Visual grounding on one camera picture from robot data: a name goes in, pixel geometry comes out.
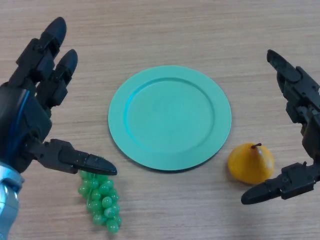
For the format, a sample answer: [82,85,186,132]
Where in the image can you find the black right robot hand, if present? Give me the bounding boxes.
[241,49,320,206]

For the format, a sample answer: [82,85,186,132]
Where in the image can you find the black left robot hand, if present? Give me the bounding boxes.
[0,16,118,177]

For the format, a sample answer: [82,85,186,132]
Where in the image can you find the yellow pear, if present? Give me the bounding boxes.
[227,142,275,185]

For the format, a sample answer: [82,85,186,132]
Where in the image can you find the green round plate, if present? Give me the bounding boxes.
[107,65,233,173]

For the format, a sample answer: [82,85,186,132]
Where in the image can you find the green grape bunch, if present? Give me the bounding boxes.
[77,171,123,235]

